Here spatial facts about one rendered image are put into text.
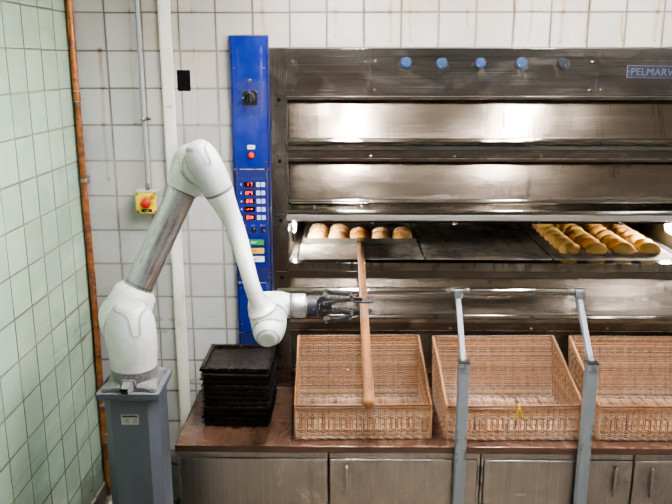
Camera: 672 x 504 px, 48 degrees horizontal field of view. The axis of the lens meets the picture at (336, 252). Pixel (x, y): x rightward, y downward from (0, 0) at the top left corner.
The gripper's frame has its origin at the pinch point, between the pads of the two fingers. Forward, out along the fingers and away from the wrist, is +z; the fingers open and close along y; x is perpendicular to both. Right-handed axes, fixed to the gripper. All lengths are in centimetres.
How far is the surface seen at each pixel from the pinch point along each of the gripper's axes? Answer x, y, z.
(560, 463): -10, 68, 79
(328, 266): -64, 3, -14
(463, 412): -4, 44, 39
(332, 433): -14, 58, -11
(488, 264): -65, 2, 57
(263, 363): -33, 36, -41
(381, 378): -56, 53, 10
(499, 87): -66, -75, 58
